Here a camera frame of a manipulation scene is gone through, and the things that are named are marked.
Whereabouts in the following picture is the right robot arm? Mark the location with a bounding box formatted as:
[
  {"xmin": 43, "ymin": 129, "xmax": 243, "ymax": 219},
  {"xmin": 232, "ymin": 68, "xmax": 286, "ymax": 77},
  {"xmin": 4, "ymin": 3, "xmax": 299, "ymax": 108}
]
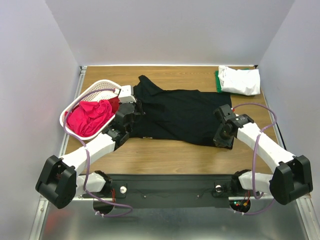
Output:
[{"xmin": 213, "ymin": 104, "xmax": 313, "ymax": 205}]

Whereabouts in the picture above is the green folded t shirt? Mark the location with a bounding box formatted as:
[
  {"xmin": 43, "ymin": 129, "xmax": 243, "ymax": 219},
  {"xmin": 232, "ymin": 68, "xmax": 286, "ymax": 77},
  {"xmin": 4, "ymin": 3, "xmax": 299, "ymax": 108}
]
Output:
[{"xmin": 214, "ymin": 65, "xmax": 250, "ymax": 95}]

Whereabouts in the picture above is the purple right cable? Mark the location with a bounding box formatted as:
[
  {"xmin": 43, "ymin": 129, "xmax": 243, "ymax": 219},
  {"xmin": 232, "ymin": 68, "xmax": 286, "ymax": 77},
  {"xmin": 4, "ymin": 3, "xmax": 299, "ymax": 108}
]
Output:
[{"xmin": 232, "ymin": 102, "xmax": 278, "ymax": 216}]

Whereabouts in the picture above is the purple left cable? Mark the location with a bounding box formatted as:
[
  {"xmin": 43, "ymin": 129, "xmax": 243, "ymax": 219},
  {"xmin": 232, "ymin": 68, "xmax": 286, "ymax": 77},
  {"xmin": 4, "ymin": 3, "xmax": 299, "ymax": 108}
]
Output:
[{"xmin": 63, "ymin": 87, "xmax": 133, "ymax": 218}]

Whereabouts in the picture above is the white folded t shirt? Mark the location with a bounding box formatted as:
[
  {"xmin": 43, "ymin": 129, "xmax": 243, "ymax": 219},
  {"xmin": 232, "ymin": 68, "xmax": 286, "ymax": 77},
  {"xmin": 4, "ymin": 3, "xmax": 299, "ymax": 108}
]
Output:
[{"xmin": 216, "ymin": 65, "xmax": 261, "ymax": 96}]

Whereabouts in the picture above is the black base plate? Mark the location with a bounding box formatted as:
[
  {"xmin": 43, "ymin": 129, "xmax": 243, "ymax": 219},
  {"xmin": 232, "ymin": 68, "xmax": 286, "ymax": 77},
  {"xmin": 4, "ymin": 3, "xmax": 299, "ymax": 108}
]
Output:
[{"xmin": 96, "ymin": 174, "xmax": 248, "ymax": 209}]

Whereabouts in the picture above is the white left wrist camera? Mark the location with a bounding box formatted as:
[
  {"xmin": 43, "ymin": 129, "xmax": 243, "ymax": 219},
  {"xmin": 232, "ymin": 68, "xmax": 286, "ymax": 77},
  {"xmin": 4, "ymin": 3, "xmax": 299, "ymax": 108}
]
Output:
[{"xmin": 118, "ymin": 85, "xmax": 137, "ymax": 104}]

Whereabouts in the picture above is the white perforated plastic basket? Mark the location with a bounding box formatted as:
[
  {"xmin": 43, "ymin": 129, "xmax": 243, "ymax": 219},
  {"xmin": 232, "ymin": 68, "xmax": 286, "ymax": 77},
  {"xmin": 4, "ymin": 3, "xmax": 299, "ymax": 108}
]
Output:
[{"xmin": 59, "ymin": 79, "xmax": 122, "ymax": 141}]

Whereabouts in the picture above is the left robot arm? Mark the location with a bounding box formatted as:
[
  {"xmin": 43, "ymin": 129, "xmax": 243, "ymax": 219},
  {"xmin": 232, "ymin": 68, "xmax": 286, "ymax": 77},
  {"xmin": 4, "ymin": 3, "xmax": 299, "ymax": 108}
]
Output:
[{"xmin": 35, "ymin": 101, "xmax": 144, "ymax": 209}]

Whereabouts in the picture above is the dark red t shirt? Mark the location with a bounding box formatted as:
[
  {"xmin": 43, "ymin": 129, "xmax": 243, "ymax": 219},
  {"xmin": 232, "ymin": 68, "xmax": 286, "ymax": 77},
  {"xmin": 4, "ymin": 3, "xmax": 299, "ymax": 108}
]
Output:
[{"xmin": 108, "ymin": 97, "xmax": 120, "ymax": 114}]

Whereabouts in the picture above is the black t shirt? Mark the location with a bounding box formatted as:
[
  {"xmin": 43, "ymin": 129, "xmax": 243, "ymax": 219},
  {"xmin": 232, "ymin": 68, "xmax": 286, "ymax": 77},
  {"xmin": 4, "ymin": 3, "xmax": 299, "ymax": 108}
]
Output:
[{"xmin": 130, "ymin": 75, "xmax": 232, "ymax": 147}]

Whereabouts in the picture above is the pink t shirt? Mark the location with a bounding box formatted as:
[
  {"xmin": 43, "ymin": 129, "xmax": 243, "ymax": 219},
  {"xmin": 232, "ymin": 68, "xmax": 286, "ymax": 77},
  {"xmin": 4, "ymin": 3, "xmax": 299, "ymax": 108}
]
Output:
[{"xmin": 66, "ymin": 99, "xmax": 114, "ymax": 138}]

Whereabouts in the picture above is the purple cable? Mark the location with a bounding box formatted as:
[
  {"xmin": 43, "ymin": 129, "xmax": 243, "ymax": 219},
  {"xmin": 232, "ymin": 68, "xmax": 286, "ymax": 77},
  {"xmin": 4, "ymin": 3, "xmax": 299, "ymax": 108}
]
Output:
[
  {"xmin": 63, "ymin": 87, "xmax": 133, "ymax": 218},
  {"xmin": 232, "ymin": 102, "xmax": 278, "ymax": 216}
]

